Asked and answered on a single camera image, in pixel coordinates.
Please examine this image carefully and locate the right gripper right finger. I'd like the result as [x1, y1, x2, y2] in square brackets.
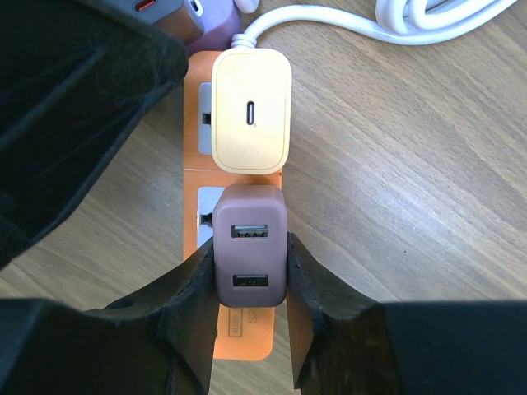
[287, 235, 526, 394]

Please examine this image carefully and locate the purple power strip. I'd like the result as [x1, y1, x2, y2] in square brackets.
[186, 0, 241, 56]

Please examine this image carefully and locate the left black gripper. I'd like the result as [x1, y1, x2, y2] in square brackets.
[1, 1, 188, 266]

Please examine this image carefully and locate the white cord bundle centre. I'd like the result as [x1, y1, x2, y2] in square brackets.
[374, 0, 520, 34]

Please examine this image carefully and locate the grey charger plug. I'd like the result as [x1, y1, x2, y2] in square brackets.
[108, 0, 204, 44]

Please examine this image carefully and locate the white cord orange strip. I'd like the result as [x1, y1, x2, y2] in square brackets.
[231, 0, 515, 49]

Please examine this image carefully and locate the yellow charger plug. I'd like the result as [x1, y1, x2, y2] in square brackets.
[211, 47, 292, 175]

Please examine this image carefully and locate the pink charger plug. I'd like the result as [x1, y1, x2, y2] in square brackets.
[212, 184, 287, 308]

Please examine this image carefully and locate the orange power strip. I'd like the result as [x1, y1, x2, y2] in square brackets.
[183, 51, 282, 361]

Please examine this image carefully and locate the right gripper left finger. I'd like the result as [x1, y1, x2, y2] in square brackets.
[1, 242, 217, 394]

